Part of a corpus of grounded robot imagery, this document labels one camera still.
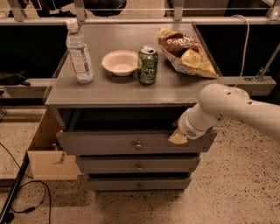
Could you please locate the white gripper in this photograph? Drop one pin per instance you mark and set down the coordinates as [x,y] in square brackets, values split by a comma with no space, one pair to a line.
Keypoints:
[187,126]

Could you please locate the grey top drawer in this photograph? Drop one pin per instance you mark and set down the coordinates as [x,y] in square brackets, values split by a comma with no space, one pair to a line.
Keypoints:
[130,143]

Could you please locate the grey drawer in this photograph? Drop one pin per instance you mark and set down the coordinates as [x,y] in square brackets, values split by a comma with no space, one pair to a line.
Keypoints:
[138,184]
[138,164]
[130,143]

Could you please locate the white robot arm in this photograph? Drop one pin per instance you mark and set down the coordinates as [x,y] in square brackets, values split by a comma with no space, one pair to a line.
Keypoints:
[216,104]

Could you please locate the grey drawer cabinet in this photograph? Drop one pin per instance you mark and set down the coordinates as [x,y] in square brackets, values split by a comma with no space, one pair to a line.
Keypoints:
[111,103]

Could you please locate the grey bottom drawer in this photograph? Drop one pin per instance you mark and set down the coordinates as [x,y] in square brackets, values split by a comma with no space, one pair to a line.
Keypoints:
[138,184]

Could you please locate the grey middle drawer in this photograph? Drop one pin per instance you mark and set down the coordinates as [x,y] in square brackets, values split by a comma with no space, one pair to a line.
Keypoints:
[138,164]

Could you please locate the green soda can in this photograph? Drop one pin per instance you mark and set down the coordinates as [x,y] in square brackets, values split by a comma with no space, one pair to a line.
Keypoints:
[147,66]

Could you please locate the brown yellow chip bag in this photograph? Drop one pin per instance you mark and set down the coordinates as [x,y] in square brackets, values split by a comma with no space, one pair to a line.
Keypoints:
[185,54]

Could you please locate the white paper bowl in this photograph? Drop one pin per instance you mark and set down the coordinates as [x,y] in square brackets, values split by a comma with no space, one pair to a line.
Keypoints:
[120,63]

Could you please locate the clear plastic water bottle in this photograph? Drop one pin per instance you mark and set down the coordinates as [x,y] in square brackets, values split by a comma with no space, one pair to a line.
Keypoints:
[78,51]

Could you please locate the cardboard box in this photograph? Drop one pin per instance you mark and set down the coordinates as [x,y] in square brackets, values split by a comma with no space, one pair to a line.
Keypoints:
[47,163]

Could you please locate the black object on ledge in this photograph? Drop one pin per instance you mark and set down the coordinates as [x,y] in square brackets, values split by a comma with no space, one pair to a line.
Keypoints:
[10,79]

